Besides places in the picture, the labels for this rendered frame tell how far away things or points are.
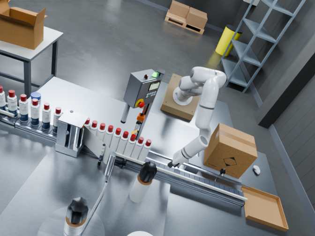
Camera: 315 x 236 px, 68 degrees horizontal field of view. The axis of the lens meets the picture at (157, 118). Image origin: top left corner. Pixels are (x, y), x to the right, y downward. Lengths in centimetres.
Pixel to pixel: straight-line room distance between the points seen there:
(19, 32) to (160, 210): 216
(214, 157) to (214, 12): 777
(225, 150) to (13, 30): 228
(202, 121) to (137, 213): 65
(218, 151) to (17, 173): 130
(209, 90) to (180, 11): 718
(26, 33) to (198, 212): 227
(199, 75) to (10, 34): 201
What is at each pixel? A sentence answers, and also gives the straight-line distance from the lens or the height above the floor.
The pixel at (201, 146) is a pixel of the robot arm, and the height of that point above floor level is 123.
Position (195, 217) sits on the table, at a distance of 164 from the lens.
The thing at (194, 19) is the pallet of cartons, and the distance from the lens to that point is 806.
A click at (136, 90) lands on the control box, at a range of 132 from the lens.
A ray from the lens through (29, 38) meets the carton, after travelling 279.
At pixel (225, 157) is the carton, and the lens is 184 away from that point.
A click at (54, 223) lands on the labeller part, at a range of 135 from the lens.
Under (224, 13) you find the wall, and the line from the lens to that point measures 932.
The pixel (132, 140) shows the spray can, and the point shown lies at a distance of 152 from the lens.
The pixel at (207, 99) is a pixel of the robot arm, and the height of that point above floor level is 147.
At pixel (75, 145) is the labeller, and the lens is 155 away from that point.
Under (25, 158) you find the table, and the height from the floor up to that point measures 83.
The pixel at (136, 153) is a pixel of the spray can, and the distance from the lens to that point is 158.
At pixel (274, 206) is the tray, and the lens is 209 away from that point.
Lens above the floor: 211
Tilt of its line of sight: 37 degrees down
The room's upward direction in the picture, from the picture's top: 23 degrees clockwise
